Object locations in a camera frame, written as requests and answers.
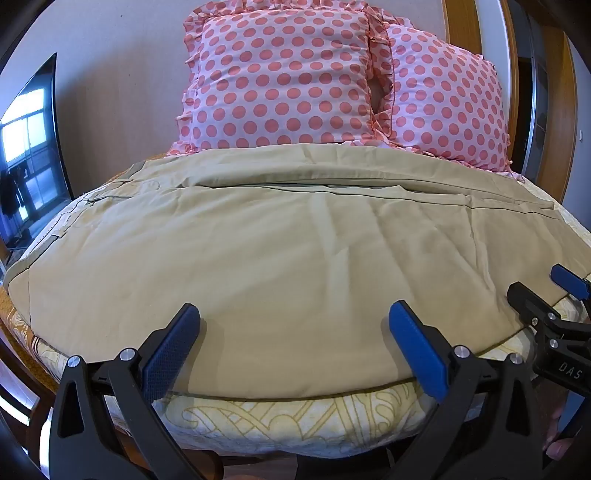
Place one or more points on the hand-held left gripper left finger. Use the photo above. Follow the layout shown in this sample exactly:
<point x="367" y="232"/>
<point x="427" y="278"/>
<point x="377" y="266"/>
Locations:
<point x="170" y="353"/>

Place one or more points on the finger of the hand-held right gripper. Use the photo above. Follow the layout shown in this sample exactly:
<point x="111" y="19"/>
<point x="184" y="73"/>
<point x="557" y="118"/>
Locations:
<point x="569" y="279"/>
<point x="526" y="299"/>

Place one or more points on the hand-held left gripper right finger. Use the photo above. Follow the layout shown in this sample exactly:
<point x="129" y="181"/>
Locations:
<point x="417" y="353"/>

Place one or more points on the khaki pants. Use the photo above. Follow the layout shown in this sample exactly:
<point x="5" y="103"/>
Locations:
<point x="277" y="258"/>

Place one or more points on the person's right hand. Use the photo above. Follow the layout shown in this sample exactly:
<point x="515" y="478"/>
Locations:
<point x="559" y="448"/>

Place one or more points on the yellow patterned bed sheet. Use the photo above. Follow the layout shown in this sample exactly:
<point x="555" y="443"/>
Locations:
<point x="277" y="422"/>

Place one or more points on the small pink polka dot pillow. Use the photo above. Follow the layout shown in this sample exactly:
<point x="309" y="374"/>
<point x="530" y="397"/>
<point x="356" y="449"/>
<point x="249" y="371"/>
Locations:
<point x="443" y="97"/>

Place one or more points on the black flat screen television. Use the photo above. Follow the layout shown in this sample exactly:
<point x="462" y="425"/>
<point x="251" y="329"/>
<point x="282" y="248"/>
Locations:
<point x="27" y="161"/>

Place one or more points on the large pink polka dot pillow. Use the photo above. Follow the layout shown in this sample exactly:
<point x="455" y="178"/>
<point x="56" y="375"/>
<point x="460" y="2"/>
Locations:
<point x="277" y="78"/>

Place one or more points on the wooden bed frame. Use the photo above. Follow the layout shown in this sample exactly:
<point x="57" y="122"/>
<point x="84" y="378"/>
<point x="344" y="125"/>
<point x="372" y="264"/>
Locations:
<point x="18" y="385"/>

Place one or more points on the wooden door frame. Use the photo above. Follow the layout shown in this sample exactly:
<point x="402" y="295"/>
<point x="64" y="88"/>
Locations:
<point x="565" y="92"/>

